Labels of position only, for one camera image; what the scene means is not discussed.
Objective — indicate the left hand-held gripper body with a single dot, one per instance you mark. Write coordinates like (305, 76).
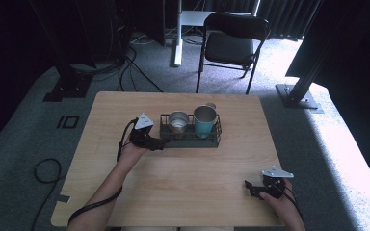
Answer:
(141, 133)

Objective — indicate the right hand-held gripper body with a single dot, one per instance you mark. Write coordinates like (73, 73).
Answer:
(274, 186)

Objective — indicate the silver metal cup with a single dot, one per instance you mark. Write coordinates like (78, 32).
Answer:
(178, 123)

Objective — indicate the teal metal cup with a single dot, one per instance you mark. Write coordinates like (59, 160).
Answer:
(204, 126)

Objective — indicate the person's right hand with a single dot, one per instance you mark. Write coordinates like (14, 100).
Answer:
(284, 202)

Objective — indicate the person's left hand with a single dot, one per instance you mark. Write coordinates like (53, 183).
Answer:
(130, 154)

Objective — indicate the black stand with dark base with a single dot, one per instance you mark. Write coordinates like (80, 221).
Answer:
(67, 88)

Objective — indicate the black metal stand with plate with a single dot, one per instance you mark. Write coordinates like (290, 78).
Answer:
(297, 96)

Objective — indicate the grey tape piece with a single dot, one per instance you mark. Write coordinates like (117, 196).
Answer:
(63, 198)

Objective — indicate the black folding chair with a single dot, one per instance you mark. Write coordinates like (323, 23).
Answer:
(229, 48)

